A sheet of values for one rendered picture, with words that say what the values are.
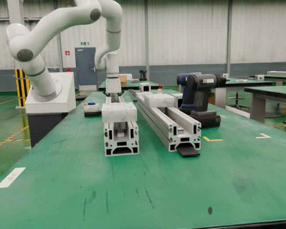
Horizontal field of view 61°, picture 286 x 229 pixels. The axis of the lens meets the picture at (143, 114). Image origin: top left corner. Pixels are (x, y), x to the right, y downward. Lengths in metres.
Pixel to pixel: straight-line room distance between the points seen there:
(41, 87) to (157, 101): 0.76
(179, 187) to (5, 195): 0.36
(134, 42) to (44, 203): 12.11
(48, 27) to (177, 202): 1.08
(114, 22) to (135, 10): 11.31
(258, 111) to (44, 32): 2.44
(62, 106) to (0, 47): 12.10
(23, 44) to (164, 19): 11.74
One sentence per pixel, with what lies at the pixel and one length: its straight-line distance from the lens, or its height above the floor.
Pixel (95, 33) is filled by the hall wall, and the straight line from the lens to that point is 12.60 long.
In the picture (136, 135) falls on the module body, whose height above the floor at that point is 0.84.
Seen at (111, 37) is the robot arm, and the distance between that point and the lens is 1.50.
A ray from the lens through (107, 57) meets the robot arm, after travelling 1.64.
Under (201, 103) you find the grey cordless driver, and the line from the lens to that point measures 1.02.
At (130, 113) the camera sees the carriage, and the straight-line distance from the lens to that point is 0.77.
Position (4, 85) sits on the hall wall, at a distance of 13.56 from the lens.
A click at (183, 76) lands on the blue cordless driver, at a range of 1.21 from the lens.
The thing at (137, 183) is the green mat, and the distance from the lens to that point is 0.56.
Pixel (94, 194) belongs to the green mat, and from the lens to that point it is 0.53.
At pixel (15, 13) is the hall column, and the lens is 7.92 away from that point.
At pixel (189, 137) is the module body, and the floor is 0.82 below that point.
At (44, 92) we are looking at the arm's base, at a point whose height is 0.91.
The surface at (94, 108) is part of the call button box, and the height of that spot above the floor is 0.82.
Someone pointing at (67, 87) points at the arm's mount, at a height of 0.92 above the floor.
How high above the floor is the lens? 1.03
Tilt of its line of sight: 11 degrees down
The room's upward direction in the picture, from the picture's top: 2 degrees counter-clockwise
